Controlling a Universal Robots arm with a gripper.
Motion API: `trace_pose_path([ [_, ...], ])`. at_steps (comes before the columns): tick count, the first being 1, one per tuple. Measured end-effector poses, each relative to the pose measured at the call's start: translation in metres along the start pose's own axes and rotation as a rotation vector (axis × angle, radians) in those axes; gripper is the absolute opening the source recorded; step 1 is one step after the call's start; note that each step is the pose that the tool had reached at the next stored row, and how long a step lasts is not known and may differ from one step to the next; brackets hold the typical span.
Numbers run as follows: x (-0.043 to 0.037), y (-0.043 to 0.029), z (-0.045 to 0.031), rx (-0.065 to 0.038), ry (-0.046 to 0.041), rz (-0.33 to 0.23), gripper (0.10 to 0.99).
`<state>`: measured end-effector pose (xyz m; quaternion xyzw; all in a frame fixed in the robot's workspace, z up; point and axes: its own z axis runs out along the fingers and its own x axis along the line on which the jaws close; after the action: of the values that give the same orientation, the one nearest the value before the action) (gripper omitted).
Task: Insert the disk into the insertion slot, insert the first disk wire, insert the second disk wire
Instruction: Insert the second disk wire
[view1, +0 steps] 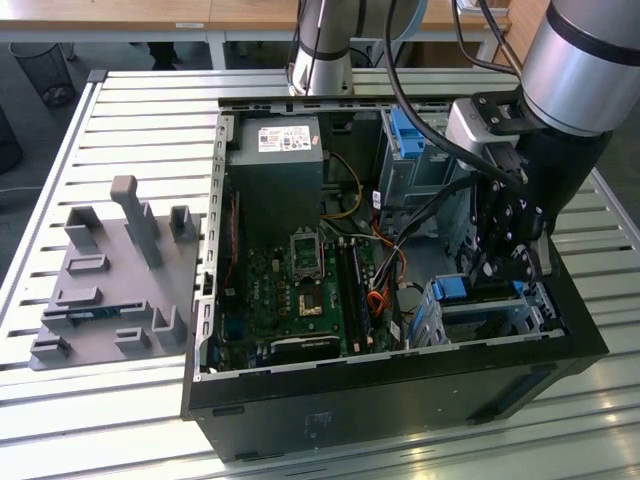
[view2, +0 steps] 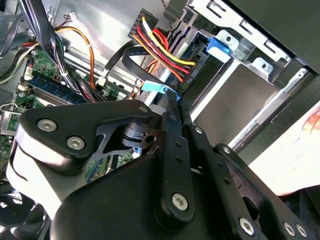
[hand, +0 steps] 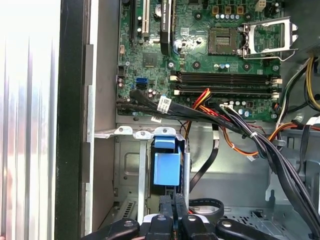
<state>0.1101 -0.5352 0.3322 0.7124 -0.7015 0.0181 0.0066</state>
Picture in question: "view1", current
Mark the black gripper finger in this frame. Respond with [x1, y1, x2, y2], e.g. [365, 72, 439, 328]
[466, 178, 545, 280]
[491, 233, 560, 282]

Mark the black disk wire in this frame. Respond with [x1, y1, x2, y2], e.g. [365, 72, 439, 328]
[394, 177, 476, 242]

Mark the hard disk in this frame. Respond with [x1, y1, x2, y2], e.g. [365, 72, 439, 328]
[432, 273, 526, 304]

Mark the metal disk bay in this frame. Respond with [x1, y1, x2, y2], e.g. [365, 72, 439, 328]
[407, 269, 569, 349]

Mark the black RAM slot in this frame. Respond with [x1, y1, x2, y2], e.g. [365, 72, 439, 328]
[337, 237, 351, 357]

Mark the metal optical drive bay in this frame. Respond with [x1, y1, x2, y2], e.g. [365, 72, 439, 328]
[374, 107, 481, 237]

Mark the blue plastic drive latch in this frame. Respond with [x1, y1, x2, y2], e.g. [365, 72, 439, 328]
[391, 107, 426, 160]

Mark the dark RAM stick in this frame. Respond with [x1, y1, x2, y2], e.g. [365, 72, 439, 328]
[349, 238, 375, 352]

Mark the CPU socket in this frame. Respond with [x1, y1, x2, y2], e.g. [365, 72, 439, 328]
[289, 227, 326, 285]

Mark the black PC case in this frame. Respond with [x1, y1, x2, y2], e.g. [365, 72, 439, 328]
[179, 94, 611, 464]

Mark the grey power supply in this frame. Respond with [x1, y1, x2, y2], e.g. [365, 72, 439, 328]
[227, 115, 324, 237]

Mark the black graphics card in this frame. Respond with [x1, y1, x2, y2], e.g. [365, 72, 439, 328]
[269, 335, 344, 364]

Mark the green motherboard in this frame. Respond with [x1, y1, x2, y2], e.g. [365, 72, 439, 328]
[218, 228, 402, 372]

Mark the grey parts rack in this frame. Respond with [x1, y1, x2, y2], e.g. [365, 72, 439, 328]
[29, 174, 204, 372]

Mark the green RAM stick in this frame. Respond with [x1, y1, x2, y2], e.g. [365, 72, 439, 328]
[67, 310, 120, 323]

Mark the black mesh waste basket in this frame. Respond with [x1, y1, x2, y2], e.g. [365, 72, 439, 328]
[8, 41, 76, 106]

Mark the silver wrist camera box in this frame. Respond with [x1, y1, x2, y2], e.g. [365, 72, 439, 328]
[443, 96, 527, 172]

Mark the light blue plastic bracket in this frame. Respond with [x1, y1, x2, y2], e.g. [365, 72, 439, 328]
[408, 298, 444, 349]

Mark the yellow black wire bundle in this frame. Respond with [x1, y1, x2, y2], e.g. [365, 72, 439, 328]
[319, 151, 365, 222]

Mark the orange red wire bundle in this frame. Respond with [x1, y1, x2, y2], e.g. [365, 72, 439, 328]
[367, 239, 409, 317]

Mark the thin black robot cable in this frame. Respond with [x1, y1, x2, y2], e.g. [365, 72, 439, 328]
[449, 0, 524, 71]

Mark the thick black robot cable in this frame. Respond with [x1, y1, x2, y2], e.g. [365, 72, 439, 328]
[382, 0, 501, 176]

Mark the wooden desk white frame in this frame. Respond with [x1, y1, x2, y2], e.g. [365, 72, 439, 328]
[209, 0, 512, 69]
[0, 0, 226, 69]

